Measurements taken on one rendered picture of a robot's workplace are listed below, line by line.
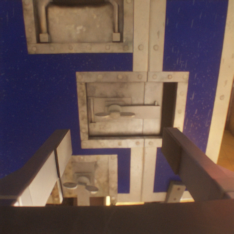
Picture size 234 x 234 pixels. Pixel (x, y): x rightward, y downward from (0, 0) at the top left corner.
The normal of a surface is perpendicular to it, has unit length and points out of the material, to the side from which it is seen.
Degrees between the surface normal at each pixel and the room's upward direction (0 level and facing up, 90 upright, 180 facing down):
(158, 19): 90
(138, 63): 90
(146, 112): 90
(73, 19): 90
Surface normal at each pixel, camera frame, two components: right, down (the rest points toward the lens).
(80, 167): 0.03, 0.04
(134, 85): 0.03, 0.29
